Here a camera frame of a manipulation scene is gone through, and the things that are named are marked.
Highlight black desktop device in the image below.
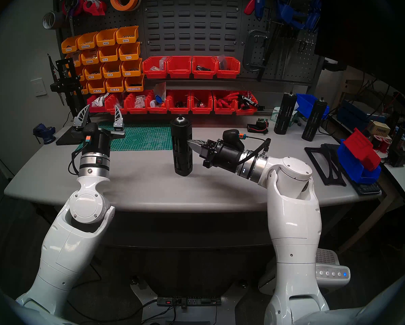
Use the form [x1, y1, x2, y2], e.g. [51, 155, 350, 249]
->
[387, 126, 405, 168]

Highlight white parts bag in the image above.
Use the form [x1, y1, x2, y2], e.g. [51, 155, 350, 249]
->
[91, 92, 110, 107]

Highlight yellow bin labelled M3-8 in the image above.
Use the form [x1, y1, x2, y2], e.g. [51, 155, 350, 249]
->
[102, 61, 123, 79]

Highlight blue spring clamp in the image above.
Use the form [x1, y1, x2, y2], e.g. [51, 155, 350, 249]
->
[275, 0, 306, 30]
[302, 0, 322, 32]

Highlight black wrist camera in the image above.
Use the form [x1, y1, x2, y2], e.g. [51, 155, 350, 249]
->
[83, 123, 100, 146]
[222, 129, 249, 151]

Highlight yellow bin labelled M4 HEX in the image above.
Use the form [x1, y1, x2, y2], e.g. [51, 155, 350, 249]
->
[124, 74, 145, 92]

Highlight white wall switch plate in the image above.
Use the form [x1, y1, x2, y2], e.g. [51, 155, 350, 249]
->
[30, 78, 48, 97]

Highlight black pen electric screwdriver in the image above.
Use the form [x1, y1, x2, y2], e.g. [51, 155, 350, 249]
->
[48, 53, 66, 106]

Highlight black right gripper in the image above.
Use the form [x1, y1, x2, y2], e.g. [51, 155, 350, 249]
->
[187, 139, 245, 174]

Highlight yellow bin labelled M2.5-6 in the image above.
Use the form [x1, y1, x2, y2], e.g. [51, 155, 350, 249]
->
[87, 79, 107, 94]

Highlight orange tape roll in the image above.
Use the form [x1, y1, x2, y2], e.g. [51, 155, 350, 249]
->
[110, 0, 142, 12]

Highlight red tape roll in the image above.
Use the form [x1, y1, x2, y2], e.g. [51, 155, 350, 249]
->
[62, 0, 85, 17]

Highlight grey metal C-clamp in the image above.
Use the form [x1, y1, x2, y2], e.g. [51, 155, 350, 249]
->
[242, 30, 270, 72]

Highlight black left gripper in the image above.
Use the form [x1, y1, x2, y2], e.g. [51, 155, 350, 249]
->
[70, 104, 126, 156]

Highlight grey duct tape roll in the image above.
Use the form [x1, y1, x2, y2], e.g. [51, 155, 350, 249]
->
[42, 11, 63, 30]

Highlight yellow bin labelled M2.5-5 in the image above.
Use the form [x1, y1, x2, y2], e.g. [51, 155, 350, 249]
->
[105, 77, 126, 93]

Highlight black cylindrical screwdriver set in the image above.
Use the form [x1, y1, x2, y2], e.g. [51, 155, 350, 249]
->
[301, 97, 328, 142]
[170, 114, 193, 177]
[274, 92, 298, 135]

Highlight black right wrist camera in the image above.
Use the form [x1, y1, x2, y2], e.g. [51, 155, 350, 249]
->
[222, 129, 249, 151]

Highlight dark blue crate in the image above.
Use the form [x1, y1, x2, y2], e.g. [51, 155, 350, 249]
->
[337, 100, 386, 123]

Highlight small black device red wires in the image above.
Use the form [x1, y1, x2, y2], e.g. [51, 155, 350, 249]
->
[247, 119, 269, 134]

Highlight yellow bin labelled M3X8 BAD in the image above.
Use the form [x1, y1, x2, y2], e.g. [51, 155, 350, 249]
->
[77, 32, 99, 50]

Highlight tall clear plastic bag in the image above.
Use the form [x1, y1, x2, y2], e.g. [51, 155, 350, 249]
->
[153, 82, 167, 103]

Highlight red handled clamp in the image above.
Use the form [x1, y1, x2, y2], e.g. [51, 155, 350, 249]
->
[244, 0, 262, 16]

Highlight purple handled scissors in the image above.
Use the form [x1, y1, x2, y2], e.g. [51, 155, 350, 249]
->
[65, 0, 77, 37]

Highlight black keyboard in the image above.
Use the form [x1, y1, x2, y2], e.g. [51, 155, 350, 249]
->
[321, 143, 382, 195]

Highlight red wire spool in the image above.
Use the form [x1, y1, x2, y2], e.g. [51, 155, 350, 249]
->
[375, 135, 392, 154]

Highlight yellow bin labelled M3-12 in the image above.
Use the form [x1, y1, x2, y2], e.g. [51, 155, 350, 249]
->
[84, 64, 103, 81]

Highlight black monitor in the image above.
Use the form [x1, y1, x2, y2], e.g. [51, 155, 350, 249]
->
[314, 0, 405, 98]

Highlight green cutting mat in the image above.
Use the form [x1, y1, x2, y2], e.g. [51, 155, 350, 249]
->
[75, 122, 173, 152]

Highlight white air purifier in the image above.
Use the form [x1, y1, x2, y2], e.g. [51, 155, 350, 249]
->
[258, 248, 351, 296]

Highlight black power strip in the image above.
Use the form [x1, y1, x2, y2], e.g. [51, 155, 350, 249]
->
[157, 296, 222, 307]

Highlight yellow bin labelled M3-4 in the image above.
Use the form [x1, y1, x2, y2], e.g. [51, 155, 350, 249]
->
[119, 42, 141, 61]

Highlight small cardboard box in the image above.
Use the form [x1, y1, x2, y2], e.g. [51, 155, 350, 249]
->
[367, 121, 391, 137]

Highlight yellow bin labelled M3-6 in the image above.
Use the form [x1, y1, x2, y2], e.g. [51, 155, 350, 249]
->
[121, 59, 143, 77]

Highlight dark grey tool wall panel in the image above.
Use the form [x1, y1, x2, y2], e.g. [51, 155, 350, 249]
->
[53, 0, 325, 88]

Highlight large red storage bin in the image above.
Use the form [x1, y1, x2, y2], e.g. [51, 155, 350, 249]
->
[343, 128, 382, 172]

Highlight red plastic parts bin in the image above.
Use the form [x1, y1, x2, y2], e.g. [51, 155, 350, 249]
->
[216, 57, 241, 79]
[124, 92, 151, 114]
[192, 56, 218, 79]
[86, 95, 107, 113]
[168, 90, 192, 115]
[104, 93, 128, 115]
[212, 91, 239, 115]
[142, 56, 170, 79]
[167, 56, 193, 79]
[190, 90, 214, 115]
[146, 91, 171, 114]
[236, 92, 259, 116]

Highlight blue stacked storage bins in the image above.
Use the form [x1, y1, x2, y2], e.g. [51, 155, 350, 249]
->
[337, 140, 382, 184]

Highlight yellow bin labelled M3X6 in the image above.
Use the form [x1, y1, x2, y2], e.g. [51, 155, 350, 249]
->
[116, 26, 139, 44]

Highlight black flat frame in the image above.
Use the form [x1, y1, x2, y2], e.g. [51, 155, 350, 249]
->
[304, 147, 347, 187]

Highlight black tool white print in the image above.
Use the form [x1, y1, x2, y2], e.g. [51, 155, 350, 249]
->
[240, 95, 264, 111]

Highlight blue plastic bin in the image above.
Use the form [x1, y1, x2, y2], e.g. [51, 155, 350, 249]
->
[296, 93, 330, 120]

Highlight white side table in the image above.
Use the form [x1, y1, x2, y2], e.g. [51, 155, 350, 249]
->
[380, 162, 405, 196]

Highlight black screwdriver stand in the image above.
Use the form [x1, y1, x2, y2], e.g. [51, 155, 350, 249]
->
[48, 53, 91, 146]

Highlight blue bench vise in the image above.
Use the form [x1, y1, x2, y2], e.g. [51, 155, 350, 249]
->
[32, 123, 56, 145]

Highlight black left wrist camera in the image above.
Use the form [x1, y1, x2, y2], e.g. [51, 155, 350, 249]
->
[83, 123, 100, 146]

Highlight blue handled clamp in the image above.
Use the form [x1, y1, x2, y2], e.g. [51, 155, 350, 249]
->
[255, 0, 267, 22]

